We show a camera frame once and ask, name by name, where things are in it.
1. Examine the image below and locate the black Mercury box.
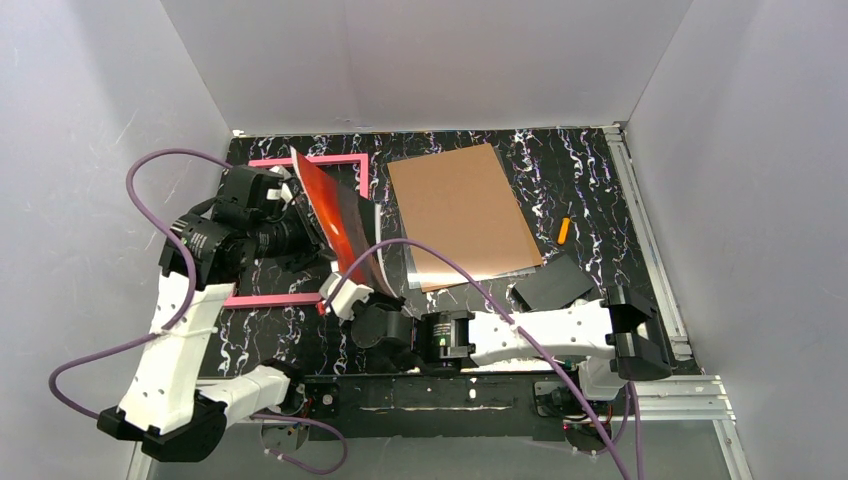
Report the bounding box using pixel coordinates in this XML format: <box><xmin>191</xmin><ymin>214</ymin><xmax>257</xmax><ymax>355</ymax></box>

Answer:
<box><xmin>512</xmin><ymin>254</ymin><xmax>596</xmax><ymax>311</ymax></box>

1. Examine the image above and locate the clear acrylic glazing sheet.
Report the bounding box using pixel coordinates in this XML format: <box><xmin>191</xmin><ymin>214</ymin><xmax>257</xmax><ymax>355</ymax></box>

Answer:
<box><xmin>403</xmin><ymin>239</ymin><xmax>544</xmax><ymax>292</ymax></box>

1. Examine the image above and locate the brown fibreboard backing panel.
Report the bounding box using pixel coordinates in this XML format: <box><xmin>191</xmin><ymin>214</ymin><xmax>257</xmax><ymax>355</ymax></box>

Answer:
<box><xmin>388</xmin><ymin>143</ymin><xmax>543</xmax><ymax>281</ymax></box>

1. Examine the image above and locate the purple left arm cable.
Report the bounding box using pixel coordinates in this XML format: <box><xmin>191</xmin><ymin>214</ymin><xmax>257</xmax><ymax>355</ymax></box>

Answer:
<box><xmin>48</xmin><ymin>148</ymin><xmax>349</xmax><ymax>476</ymax></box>

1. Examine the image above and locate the pink picture frame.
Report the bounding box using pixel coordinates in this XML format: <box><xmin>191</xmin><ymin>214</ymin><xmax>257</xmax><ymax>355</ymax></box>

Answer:
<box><xmin>221</xmin><ymin>153</ymin><xmax>371</xmax><ymax>310</ymax></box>

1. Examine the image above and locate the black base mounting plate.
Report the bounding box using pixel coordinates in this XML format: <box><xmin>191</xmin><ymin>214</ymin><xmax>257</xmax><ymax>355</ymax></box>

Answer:
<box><xmin>282</xmin><ymin>372</ymin><xmax>585</xmax><ymax>441</ymax></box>

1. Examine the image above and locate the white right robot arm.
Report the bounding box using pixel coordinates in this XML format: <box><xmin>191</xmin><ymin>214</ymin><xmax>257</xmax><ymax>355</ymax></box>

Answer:
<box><xmin>320</xmin><ymin>272</ymin><xmax>672</xmax><ymax>401</ymax></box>

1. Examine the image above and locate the aluminium rail frame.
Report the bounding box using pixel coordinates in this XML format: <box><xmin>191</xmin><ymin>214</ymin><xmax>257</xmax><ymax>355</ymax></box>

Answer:
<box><xmin>125</xmin><ymin>125</ymin><xmax>753</xmax><ymax>480</ymax></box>

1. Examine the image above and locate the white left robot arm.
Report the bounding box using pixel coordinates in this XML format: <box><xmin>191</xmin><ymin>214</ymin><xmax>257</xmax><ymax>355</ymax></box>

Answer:
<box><xmin>97</xmin><ymin>166</ymin><xmax>318</xmax><ymax>462</ymax></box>

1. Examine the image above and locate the red sunset photo print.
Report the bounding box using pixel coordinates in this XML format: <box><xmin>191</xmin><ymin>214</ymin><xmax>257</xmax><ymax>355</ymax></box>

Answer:
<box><xmin>291</xmin><ymin>151</ymin><xmax>396</xmax><ymax>297</ymax></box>

